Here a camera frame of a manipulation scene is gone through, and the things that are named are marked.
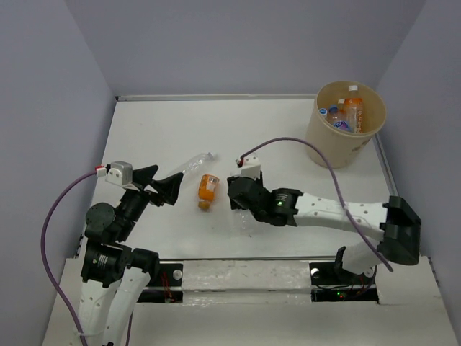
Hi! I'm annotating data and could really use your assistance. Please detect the green label water bottle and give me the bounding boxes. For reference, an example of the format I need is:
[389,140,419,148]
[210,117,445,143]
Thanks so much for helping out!
[232,210,258,237]

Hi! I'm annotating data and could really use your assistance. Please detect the clear bottle white cap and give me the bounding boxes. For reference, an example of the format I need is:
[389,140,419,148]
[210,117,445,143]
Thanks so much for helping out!
[319,108,334,123]

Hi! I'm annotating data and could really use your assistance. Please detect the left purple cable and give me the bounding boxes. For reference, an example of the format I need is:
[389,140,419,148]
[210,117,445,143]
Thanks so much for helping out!
[40,164,109,343]

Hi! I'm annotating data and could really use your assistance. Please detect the clear crushed bottle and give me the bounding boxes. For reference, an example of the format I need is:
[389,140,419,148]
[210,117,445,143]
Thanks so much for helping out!
[179,151,219,180]

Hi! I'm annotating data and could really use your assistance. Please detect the orange juice bottle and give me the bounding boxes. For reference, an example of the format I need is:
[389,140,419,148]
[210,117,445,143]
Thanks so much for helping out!
[197,174,220,211]

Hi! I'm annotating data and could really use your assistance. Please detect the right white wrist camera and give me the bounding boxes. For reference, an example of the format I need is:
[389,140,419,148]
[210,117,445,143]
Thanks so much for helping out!
[236,152,261,180]

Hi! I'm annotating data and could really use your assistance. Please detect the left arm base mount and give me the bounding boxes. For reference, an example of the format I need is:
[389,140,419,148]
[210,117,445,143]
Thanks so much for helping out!
[138,261,184,303]

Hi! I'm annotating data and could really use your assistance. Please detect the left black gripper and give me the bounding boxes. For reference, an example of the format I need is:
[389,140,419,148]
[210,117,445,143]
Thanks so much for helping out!
[117,163,184,239]

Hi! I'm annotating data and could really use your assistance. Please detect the orange tea bottle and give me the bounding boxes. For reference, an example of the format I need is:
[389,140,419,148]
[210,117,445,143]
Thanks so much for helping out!
[337,99,345,117]
[344,85,364,133]

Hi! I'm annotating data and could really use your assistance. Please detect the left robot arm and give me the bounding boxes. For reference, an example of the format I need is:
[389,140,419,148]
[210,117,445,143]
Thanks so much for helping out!
[78,161,184,345]

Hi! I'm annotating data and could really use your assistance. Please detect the beige plastic bin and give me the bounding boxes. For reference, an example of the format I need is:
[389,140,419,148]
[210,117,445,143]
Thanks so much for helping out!
[306,81,386,169]

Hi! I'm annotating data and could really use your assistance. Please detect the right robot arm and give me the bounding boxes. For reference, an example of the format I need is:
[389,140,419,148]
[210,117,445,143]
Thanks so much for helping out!
[227,176,421,283]

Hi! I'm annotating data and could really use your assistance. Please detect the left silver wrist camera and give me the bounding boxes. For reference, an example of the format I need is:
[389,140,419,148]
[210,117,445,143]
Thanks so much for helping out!
[105,161,135,190]

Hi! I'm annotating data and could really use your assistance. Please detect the blue cap water bottle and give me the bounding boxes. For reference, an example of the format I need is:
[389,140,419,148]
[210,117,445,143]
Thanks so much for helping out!
[329,105,352,133]

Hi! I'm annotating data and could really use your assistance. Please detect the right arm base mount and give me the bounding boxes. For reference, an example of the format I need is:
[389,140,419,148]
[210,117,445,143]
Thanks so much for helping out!
[310,262,379,303]

